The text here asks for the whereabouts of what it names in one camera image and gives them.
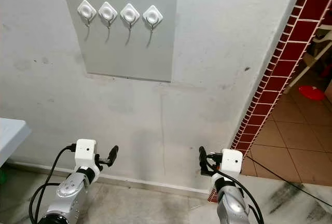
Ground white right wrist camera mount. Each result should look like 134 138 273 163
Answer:
220 149 244 177

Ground grey wall panel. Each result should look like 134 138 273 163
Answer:
58 0 179 83

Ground black floor cable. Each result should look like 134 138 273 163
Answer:
245 153 332 200

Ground white plastic table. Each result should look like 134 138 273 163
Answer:
0 118 31 166

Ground red plastic basin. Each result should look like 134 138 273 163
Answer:
299 85 327 102

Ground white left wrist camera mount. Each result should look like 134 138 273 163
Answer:
74 139 98 171

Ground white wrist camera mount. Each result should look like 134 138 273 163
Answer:
74 139 98 171
220 149 244 177

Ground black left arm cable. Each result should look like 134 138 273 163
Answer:
29 144 77 224

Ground white adhesive wall hook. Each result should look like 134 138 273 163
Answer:
120 3 141 30
77 0 98 26
98 1 118 28
143 5 163 32

